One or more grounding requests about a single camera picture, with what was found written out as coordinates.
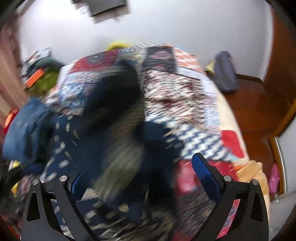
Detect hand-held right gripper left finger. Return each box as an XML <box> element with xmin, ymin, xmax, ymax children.
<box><xmin>21</xmin><ymin>173</ymin><xmax>100</xmax><ymax>241</ymax></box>

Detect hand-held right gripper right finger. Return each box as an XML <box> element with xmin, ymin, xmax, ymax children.
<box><xmin>191</xmin><ymin>152</ymin><xmax>270</xmax><ymax>241</ymax></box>

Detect navy patterned hoodie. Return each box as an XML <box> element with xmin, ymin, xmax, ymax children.
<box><xmin>39</xmin><ymin>59</ymin><xmax>185</xmax><ymax>241</ymax></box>

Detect tan blanket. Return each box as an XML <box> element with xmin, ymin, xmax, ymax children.
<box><xmin>235</xmin><ymin>160</ymin><xmax>271</xmax><ymax>204</ymax></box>

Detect pink cloth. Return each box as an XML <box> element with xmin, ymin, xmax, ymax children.
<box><xmin>268</xmin><ymin>163</ymin><xmax>281</xmax><ymax>195</ymax></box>

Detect patchwork printed bedspread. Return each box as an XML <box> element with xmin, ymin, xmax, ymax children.
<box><xmin>43</xmin><ymin>42</ymin><xmax>250</xmax><ymax>241</ymax></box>

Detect folded blue jeans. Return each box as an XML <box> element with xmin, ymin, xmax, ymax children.
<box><xmin>2</xmin><ymin>97</ymin><xmax>55</xmax><ymax>165</ymax></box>

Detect green box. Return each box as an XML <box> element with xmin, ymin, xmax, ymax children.
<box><xmin>29</xmin><ymin>71</ymin><xmax>59</xmax><ymax>96</ymax></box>

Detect orange box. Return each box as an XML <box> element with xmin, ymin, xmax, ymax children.
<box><xmin>25</xmin><ymin>68</ymin><xmax>45</xmax><ymax>88</ymax></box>

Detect wooden door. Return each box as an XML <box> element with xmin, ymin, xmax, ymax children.
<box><xmin>262</xmin><ymin>9</ymin><xmax>296</xmax><ymax>142</ymax></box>

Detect grey-green plush cushion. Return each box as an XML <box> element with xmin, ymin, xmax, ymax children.
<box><xmin>35</xmin><ymin>57</ymin><xmax>65</xmax><ymax>70</ymax></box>

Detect yellow-green round object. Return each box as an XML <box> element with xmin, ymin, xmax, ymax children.
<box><xmin>107</xmin><ymin>42</ymin><xmax>129</xmax><ymax>50</ymax></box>

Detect wall-mounted black television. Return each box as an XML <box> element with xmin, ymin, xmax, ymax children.
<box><xmin>87</xmin><ymin>0</ymin><xmax>128</xmax><ymax>17</ymax></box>

